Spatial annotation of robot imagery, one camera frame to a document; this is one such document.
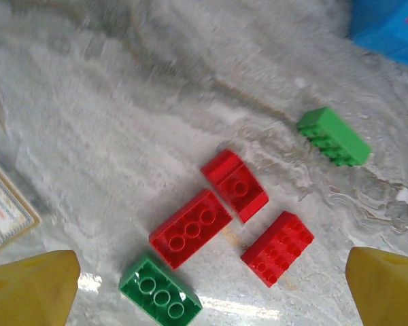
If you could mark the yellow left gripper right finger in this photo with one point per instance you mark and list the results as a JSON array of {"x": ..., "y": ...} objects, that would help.
[{"x": 391, "y": 292}]

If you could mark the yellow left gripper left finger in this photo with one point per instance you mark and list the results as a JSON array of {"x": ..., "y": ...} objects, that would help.
[{"x": 30, "y": 292}]

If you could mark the long red lego brick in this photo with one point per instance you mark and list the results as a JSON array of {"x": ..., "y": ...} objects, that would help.
[
  {"x": 190, "y": 229},
  {"x": 279, "y": 249}
]

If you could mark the red curved lego brick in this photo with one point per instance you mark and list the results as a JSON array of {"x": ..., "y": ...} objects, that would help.
[{"x": 234, "y": 185}]

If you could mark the small printed card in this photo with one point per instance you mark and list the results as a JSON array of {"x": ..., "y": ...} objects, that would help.
[{"x": 3, "y": 207}]

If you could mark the long green lego brick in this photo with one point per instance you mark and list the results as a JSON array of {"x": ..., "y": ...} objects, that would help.
[
  {"x": 336, "y": 134},
  {"x": 160, "y": 295}
]

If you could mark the blue three-compartment plastic bin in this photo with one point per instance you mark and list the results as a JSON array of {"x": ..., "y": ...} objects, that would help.
[{"x": 381, "y": 34}]

